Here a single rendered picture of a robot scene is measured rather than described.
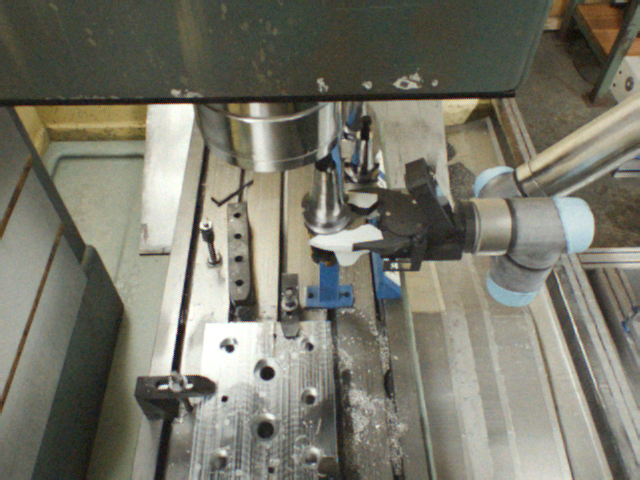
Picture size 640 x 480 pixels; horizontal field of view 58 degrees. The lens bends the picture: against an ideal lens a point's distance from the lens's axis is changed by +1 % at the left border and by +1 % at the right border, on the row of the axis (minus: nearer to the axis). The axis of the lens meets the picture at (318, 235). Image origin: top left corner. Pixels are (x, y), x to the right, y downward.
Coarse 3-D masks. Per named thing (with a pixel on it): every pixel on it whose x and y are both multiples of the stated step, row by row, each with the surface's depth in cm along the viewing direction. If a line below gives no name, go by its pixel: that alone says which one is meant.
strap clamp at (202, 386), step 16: (144, 384) 95; (160, 384) 96; (176, 384) 93; (192, 384) 97; (208, 384) 96; (144, 400) 96; (160, 400) 99; (176, 400) 103; (160, 416) 101; (176, 416) 102
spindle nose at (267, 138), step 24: (216, 120) 53; (240, 120) 51; (264, 120) 51; (288, 120) 51; (312, 120) 52; (336, 120) 55; (216, 144) 55; (240, 144) 54; (264, 144) 53; (288, 144) 53; (312, 144) 55; (336, 144) 58; (264, 168) 56; (288, 168) 56
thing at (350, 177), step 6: (348, 162) 97; (378, 162) 97; (348, 168) 97; (348, 174) 95; (354, 174) 95; (372, 174) 95; (378, 174) 96; (348, 180) 97; (354, 180) 95; (360, 180) 95; (366, 180) 95; (372, 180) 96; (378, 180) 97
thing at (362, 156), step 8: (360, 144) 91; (368, 144) 91; (352, 152) 94; (360, 152) 92; (368, 152) 92; (352, 160) 94; (360, 160) 93; (368, 160) 93; (352, 168) 95; (360, 168) 94; (368, 168) 94
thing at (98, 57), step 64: (0, 0) 37; (64, 0) 37; (128, 0) 37; (192, 0) 37; (256, 0) 37; (320, 0) 38; (384, 0) 38; (448, 0) 38; (512, 0) 38; (0, 64) 41; (64, 64) 41; (128, 64) 41; (192, 64) 41; (256, 64) 41; (320, 64) 41; (384, 64) 41; (448, 64) 42; (512, 64) 42
